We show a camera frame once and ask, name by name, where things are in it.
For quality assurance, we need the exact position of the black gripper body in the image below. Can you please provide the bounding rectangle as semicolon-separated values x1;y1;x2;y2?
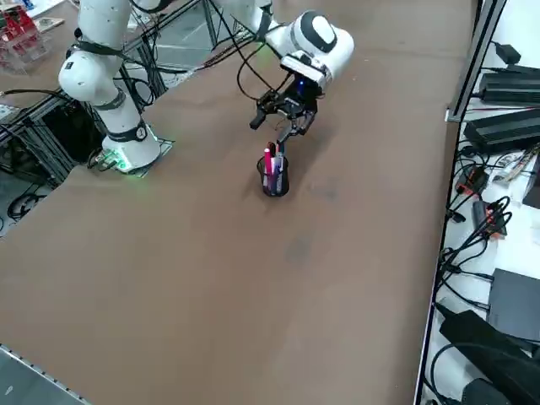
283;72;322;118

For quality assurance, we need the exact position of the purple marker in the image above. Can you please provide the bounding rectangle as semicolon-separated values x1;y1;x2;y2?
271;152;284;194

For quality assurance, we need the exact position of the black mesh pen holder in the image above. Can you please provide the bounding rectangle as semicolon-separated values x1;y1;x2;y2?
256;154;292;197

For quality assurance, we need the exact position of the black metal stand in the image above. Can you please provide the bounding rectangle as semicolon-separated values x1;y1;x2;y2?
121;0;262;111

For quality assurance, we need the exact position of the orange and black device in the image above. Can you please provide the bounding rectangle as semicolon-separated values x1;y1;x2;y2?
471;199;510;240
457;165;491;196

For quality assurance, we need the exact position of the black power supply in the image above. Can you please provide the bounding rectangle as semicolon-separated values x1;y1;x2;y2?
462;107;540;156
478;65;540;107

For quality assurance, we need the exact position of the white printed paper label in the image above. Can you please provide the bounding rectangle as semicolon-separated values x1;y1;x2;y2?
491;154;533;185

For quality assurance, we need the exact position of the small black power adapter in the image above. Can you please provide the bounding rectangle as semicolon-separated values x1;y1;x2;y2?
494;40;523;65

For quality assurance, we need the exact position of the black flat device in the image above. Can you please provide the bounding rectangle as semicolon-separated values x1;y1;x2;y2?
522;168;540;208

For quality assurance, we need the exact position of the brown cardboard sheet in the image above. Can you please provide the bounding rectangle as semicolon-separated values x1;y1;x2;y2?
31;16;65;33

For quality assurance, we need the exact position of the black stand leg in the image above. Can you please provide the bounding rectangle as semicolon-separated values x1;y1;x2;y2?
462;376;540;405
438;310;540;375

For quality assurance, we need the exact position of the dark grey flat box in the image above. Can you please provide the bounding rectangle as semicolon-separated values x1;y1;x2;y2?
488;267;540;343

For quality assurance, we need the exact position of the clear acrylic shelf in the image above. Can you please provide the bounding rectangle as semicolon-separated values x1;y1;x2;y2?
0;8;52;76

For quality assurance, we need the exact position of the red packet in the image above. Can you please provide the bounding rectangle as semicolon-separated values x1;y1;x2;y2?
0;10;34;58

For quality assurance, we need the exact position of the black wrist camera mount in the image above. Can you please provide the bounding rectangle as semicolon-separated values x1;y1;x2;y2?
248;89;292;130

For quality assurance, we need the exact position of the aluminium frame post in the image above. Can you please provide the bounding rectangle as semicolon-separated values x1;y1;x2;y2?
445;0;508;124

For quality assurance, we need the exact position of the black metal table frame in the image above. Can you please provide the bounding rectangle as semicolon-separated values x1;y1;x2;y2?
0;90;105;189

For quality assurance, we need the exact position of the coiled black cable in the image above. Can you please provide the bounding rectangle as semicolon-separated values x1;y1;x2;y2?
8;192;48;220

